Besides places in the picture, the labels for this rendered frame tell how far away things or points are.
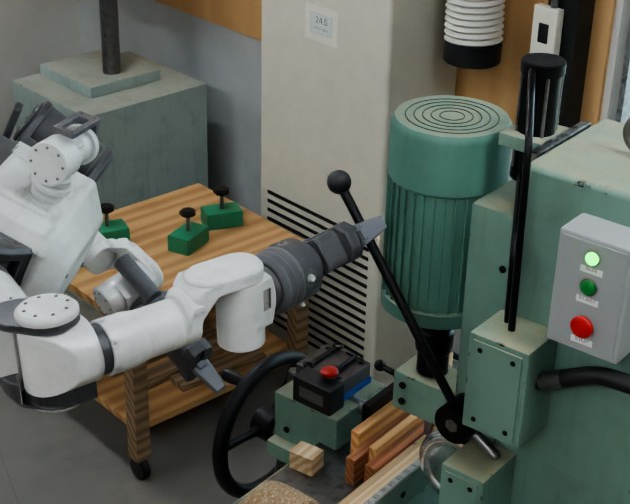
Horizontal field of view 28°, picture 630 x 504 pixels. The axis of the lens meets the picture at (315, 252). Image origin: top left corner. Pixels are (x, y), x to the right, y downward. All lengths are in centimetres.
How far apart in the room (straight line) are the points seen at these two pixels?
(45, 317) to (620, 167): 74
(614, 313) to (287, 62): 220
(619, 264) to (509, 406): 27
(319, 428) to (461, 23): 147
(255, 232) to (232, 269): 201
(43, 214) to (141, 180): 228
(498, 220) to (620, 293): 25
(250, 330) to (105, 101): 252
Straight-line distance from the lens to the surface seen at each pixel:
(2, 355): 158
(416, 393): 200
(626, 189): 159
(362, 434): 203
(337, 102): 351
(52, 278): 191
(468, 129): 177
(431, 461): 190
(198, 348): 222
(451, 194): 176
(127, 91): 419
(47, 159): 188
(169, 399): 351
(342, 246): 175
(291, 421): 215
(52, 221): 192
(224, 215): 362
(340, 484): 204
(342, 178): 177
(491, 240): 175
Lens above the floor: 216
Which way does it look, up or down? 28 degrees down
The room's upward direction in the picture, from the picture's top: 2 degrees clockwise
